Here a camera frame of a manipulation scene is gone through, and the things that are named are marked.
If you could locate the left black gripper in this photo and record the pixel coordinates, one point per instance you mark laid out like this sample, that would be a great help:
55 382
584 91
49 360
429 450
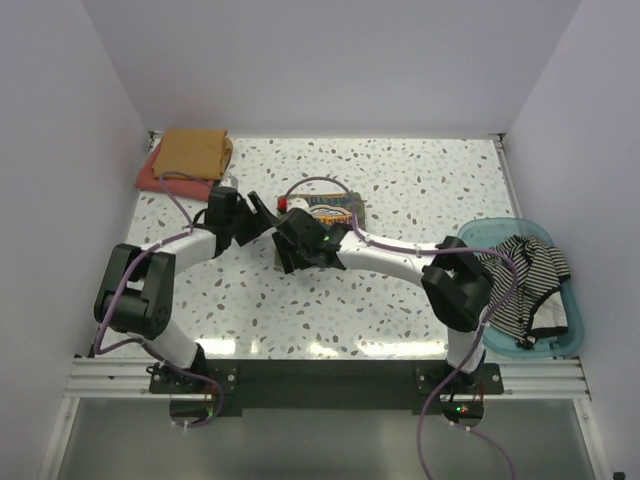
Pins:
257 224

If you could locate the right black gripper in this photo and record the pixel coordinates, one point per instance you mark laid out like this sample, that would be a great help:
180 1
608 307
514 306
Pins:
290 259

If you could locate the olive green tank top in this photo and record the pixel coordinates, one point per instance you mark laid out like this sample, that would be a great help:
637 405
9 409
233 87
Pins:
330 209

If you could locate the striped black white tank top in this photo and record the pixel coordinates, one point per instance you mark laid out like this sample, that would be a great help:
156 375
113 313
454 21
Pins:
534 311

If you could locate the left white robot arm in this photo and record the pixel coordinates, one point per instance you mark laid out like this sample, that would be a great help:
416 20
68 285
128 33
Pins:
135 299

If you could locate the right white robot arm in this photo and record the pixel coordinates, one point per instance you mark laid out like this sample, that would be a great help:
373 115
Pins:
457 286

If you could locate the salmon red folded tank top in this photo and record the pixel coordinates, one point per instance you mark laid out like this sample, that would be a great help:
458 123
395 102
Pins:
184 188

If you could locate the mustard folded tank top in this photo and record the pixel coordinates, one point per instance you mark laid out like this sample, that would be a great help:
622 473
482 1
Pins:
202 153

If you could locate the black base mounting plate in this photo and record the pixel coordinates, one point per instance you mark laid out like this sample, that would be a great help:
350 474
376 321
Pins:
231 387

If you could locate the blue translucent plastic bin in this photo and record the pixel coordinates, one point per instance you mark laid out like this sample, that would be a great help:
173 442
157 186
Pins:
488 233

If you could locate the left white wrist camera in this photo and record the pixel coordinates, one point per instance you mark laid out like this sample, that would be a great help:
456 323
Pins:
230 180

